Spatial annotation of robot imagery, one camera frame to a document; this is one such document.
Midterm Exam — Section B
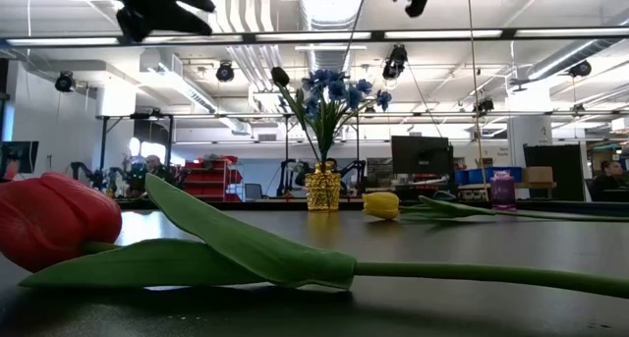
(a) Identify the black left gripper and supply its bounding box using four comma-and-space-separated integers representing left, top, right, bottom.
100, 0, 216, 42

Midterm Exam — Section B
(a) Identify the blue artificial flower bunch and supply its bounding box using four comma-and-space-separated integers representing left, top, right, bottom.
300, 69, 393, 165

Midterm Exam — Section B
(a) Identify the yellow artificial tulip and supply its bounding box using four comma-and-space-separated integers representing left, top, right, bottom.
362, 191, 629, 224

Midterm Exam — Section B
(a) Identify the red artificial tulip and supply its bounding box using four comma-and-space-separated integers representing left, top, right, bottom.
0, 172, 629, 299

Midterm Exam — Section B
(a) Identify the purple glass vase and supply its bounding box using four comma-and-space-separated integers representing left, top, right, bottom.
489, 172, 517, 212

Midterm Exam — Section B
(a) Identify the yellow textured glass vase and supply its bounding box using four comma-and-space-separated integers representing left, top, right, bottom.
304, 160, 342, 213

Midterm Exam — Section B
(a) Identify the black computer monitor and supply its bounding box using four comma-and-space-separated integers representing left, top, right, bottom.
391, 135, 455, 177

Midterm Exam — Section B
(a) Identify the person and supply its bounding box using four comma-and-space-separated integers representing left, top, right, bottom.
143, 153, 171, 184
591, 159, 629, 203

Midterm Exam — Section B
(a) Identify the red shelf cart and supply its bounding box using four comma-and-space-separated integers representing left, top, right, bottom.
183, 154, 245, 203

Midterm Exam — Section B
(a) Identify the blue storage bin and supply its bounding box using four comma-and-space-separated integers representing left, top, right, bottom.
454, 168, 486, 186
484, 166, 523, 184

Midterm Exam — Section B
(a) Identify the cardboard box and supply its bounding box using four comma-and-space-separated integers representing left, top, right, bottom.
521, 166, 554, 184

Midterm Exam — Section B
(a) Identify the black monitor with dark screen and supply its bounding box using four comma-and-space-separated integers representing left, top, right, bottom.
0, 140, 40, 181

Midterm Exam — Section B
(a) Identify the black cabinet panel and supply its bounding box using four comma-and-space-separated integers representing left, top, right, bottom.
522, 143, 586, 202

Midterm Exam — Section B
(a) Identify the overhead frame bar with lights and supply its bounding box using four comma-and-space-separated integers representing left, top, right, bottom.
0, 27, 629, 47

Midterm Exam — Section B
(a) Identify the thin hanging cable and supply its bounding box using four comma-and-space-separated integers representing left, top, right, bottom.
465, 0, 488, 200

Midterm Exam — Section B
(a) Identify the silver ceiling air duct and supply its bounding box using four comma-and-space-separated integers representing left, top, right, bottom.
299, 0, 368, 73

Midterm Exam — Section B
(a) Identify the black background frame stand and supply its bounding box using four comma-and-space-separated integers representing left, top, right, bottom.
97, 111, 176, 200

